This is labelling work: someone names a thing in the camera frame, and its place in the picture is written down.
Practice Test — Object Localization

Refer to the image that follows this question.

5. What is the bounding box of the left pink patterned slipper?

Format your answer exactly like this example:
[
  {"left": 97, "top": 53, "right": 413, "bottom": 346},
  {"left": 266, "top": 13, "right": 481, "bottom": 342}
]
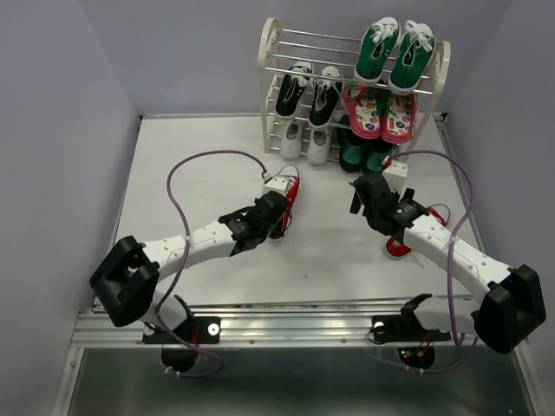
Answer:
[{"left": 343, "top": 85, "right": 383, "bottom": 140}]

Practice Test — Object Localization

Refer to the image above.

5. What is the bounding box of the white sneaker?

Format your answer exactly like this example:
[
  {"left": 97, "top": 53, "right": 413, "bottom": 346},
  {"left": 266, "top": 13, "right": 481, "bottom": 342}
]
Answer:
[
  {"left": 280, "top": 119, "right": 306, "bottom": 159},
  {"left": 306, "top": 127, "right": 335, "bottom": 166}
]

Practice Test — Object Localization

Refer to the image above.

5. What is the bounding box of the cream metal shoe shelf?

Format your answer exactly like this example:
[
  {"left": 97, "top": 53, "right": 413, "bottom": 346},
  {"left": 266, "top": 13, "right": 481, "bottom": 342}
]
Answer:
[{"left": 258, "top": 18, "right": 451, "bottom": 163}]

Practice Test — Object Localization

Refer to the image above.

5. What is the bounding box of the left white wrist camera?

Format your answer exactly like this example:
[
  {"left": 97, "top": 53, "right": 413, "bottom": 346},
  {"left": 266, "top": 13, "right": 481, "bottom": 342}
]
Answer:
[{"left": 262, "top": 175, "right": 291, "bottom": 197}]

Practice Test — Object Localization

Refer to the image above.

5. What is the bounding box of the green canvas sneaker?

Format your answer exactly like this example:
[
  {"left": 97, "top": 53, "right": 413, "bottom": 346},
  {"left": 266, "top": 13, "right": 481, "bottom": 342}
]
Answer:
[
  {"left": 388, "top": 20, "right": 436, "bottom": 95},
  {"left": 354, "top": 16, "right": 401, "bottom": 85}
]

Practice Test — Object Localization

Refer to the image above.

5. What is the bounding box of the dark green shoe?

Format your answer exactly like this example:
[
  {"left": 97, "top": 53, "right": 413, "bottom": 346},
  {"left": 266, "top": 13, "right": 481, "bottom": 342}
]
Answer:
[
  {"left": 361, "top": 138, "right": 395, "bottom": 174},
  {"left": 336, "top": 114, "right": 366, "bottom": 172}
]

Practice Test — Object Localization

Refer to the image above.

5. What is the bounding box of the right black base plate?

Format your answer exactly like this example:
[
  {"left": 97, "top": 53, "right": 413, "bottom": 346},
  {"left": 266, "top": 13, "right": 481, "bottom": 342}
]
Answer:
[{"left": 367, "top": 315, "right": 451, "bottom": 345}]

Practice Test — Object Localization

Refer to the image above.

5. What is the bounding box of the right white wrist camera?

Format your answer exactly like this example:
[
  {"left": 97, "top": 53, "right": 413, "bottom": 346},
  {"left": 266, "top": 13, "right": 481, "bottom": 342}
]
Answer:
[{"left": 382, "top": 161, "right": 408, "bottom": 193}]

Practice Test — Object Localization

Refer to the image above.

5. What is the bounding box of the left dark green shoe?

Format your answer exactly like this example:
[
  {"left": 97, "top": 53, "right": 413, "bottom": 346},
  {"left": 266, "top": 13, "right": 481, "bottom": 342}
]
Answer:
[{"left": 336, "top": 114, "right": 366, "bottom": 172}]

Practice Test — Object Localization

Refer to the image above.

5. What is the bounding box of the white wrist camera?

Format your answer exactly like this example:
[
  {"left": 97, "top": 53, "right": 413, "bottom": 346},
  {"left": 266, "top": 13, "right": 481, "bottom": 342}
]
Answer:
[
  {"left": 262, "top": 175, "right": 291, "bottom": 197},
  {"left": 382, "top": 161, "right": 408, "bottom": 193}
]

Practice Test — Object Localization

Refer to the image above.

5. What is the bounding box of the right green canvas sneaker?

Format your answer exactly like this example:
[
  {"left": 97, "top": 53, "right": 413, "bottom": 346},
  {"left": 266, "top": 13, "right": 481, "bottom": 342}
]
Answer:
[{"left": 388, "top": 20, "right": 436, "bottom": 95}]

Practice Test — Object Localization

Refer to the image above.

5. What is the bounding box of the black canvas sneaker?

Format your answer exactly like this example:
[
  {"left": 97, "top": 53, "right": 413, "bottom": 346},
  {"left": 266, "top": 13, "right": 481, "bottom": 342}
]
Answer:
[
  {"left": 308, "top": 65, "right": 343, "bottom": 130},
  {"left": 275, "top": 61, "right": 314, "bottom": 120}
]

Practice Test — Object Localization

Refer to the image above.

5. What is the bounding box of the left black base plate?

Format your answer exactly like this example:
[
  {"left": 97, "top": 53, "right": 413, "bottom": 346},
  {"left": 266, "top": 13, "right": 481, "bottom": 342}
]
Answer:
[{"left": 142, "top": 315, "right": 221, "bottom": 345}]

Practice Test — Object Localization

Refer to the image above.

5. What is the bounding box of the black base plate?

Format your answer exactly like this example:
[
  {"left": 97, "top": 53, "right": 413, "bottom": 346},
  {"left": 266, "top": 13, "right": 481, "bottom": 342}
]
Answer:
[
  {"left": 142, "top": 315, "right": 221, "bottom": 345},
  {"left": 367, "top": 315, "right": 451, "bottom": 345}
]

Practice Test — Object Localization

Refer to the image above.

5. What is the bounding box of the left green canvas sneaker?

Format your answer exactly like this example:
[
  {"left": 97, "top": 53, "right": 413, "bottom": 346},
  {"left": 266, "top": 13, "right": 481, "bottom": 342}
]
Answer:
[{"left": 354, "top": 16, "right": 401, "bottom": 85}]

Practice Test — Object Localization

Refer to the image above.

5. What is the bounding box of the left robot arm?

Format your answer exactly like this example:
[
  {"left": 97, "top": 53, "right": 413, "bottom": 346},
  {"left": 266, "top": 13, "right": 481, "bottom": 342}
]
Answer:
[{"left": 89, "top": 191, "right": 290, "bottom": 345}]

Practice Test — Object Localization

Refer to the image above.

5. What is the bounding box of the right pink patterned slipper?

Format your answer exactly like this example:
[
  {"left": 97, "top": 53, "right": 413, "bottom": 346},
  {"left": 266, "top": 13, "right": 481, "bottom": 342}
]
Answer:
[{"left": 381, "top": 92, "right": 418, "bottom": 145}]

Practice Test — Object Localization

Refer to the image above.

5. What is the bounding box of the pink patterned slipper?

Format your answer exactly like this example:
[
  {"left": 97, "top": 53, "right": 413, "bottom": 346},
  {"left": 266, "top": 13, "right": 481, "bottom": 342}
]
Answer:
[
  {"left": 343, "top": 85, "right": 383, "bottom": 140},
  {"left": 381, "top": 92, "right": 418, "bottom": 145}
]

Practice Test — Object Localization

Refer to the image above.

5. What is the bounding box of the red canvas sneaker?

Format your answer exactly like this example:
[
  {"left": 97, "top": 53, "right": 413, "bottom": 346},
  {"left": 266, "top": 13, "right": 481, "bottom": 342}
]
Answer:
[
  {"left": 269, "top": 164, "right": 301, "bottom": 241},
  {"left": 384, "top": 203, "right": 451, "bottom": 260}
]

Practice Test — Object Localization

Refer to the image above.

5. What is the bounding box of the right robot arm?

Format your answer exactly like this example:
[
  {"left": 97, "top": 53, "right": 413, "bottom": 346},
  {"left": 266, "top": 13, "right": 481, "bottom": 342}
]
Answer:
[{"left": 349, "top": 173, "right": 546, "bottom": 354}]

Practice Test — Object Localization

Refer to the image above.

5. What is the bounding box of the aluminium mounting rail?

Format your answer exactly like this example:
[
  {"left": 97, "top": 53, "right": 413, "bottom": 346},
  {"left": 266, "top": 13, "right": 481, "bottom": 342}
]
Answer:
[{"left": 73, "top": 305, "right": 532, "bottom": 348}]

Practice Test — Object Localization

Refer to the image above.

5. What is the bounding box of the right dark green shoe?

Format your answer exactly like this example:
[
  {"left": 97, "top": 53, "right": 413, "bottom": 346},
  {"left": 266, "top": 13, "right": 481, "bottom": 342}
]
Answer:
[{"left": 361, "top": 138, "right": 395, "bottom": 174}]

